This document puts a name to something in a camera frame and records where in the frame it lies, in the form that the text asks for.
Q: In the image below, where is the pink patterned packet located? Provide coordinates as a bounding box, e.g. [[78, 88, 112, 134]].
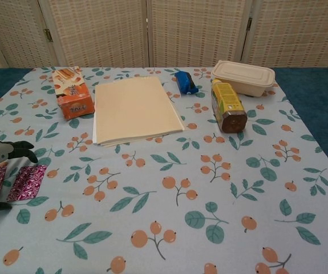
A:
[[6, 164, 48, 202]]

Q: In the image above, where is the pale yellow paper sheet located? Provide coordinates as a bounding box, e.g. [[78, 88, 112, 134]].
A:
[[92, 75, 187, 148]]

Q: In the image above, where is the orange biscuit snack box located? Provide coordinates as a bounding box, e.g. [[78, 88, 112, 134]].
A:
[[51, 66, 96, 121]]

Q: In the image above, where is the floral berry print tablecloth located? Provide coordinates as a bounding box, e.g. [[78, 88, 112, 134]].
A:
[[0, 66, 328, 274]]

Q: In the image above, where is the blue snack packet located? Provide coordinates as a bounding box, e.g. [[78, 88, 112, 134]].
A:
[[174, 70, 200, 96]]

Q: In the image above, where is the woven bamboo folding screen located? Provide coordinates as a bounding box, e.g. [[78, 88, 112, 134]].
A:
[[0, 0, 328, 74]]

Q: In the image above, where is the yellow label tea bottle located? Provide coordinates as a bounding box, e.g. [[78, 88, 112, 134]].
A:
[[210, 79, 248, 134]]

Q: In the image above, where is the beige lidded lunch box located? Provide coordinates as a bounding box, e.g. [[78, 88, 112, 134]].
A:
[[211, 59, 276, 98]]

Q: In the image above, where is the teal blue table cover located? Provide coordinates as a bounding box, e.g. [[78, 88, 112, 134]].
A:
[[0, 66, 328, 183]]

